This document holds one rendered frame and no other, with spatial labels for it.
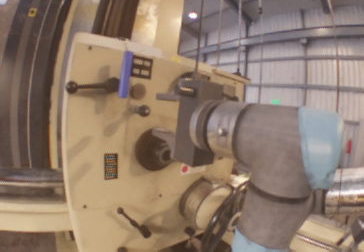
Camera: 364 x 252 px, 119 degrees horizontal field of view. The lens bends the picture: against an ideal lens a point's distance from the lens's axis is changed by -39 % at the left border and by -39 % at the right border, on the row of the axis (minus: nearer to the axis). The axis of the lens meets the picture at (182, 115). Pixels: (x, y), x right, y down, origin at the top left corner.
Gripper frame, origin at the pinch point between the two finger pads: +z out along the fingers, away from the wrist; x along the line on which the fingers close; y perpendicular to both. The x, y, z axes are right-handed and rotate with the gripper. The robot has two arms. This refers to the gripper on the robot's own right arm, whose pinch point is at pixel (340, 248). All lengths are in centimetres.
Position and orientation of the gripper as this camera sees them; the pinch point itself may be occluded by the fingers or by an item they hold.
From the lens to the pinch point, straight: 91.7
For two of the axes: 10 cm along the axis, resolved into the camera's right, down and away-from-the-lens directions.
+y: 5.3, 5.0, -6.9
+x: 7.2, 1.7, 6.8
